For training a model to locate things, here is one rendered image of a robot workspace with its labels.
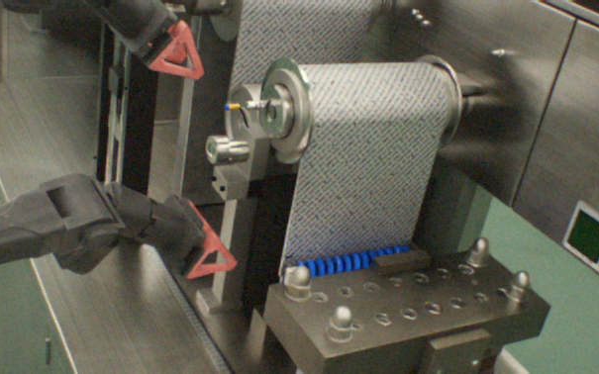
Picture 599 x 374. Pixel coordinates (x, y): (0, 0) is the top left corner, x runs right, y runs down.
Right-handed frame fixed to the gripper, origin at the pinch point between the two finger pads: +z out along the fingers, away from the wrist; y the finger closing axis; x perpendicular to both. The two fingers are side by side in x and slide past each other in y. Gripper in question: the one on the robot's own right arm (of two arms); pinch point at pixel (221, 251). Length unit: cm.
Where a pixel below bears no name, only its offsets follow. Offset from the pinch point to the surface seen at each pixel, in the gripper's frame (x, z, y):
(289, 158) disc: 15.8, 1.8, -2.0
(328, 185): 15.7, 8.4, 0.5
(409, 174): 23.3, 20.6, 0.5
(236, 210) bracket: 4.2, 4.0, -7.6
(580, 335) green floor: 3, 215, -59
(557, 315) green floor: 3, 216, -72
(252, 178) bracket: 9.8, 2.4, -6.8
